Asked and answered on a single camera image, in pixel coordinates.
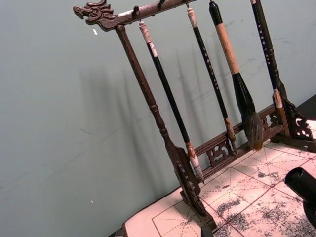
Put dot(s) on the black brush with white ends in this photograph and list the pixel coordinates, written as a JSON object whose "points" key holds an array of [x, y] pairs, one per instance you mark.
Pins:
{"points": [[168, 91]]}

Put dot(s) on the dark carved wooden brush rack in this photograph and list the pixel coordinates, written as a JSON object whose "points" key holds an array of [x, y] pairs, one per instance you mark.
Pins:
{"points": [[145, 86]]}

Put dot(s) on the thin black brush, white cap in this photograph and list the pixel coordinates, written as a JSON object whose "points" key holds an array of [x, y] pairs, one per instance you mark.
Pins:
{"points": [[209, 66]]}

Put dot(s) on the white gridded calligraphy mat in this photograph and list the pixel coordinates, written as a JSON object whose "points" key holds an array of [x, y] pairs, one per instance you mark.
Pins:
{"points": [[249, 180]]}

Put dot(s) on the black brush with pale lettering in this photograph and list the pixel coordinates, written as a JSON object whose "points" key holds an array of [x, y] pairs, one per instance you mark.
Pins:
{"points": [[265, 44]]}

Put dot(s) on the black round cylinder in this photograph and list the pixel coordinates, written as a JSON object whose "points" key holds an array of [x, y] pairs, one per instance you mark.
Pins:
{"points": [[302, 184]]}

